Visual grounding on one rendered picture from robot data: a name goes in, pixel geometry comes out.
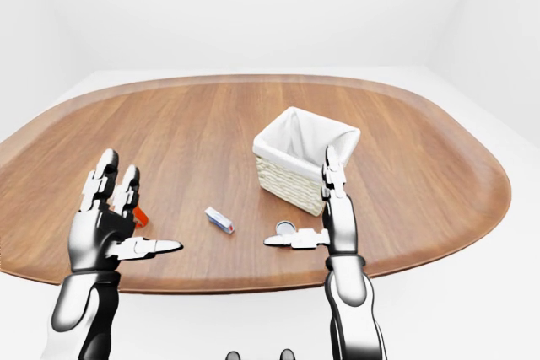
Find small white blue box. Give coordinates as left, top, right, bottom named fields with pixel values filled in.
left=204, top=206, right=235, bottom=235

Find red ketchup bottle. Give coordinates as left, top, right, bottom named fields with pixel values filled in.
left=132, top=204, right=149, bottom=229

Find white lined wicker basket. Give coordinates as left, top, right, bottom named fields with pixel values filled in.
left=251, top=105, right=362, bottom=218

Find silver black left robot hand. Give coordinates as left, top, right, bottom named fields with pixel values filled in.
left=67, top=148, right=184, bottom=275

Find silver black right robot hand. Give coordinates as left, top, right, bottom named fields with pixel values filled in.
left=263, top=144, right=365, bottom=266

